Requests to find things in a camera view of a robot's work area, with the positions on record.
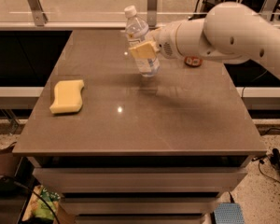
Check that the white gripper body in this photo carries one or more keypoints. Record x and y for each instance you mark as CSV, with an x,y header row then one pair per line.
x,y
166,42

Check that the clear blue plastic water bottle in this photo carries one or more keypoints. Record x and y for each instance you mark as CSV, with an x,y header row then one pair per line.
x,y
136,31

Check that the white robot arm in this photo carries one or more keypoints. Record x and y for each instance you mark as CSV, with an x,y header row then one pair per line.
x,y
229,33

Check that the orange soda can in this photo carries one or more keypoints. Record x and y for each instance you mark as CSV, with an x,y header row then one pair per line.
x,y
193,61

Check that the yellow sponge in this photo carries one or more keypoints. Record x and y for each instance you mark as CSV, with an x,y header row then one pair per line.
x,y
67,97

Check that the grey drawer cabinet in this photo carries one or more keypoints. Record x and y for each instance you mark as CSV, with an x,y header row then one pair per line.
x,y
140,187

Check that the blue perforated box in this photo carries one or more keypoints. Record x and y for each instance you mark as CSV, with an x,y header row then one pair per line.
x,y
228,213

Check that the green snack bag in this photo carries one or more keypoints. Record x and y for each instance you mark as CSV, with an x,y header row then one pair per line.
x,y
42,207

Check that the middle metal railing bracket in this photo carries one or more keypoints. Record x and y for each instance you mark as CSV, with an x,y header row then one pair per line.
x,y
152,6

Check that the metal railing bracket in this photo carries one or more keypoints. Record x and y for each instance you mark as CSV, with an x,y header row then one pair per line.
x,y
152,6
38,14
266,11

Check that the right metal railing bracket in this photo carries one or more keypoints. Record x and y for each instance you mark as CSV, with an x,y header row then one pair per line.
x,y
266,11

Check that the left metal railing bracket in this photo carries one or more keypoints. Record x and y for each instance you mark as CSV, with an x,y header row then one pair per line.
x,y
38,14

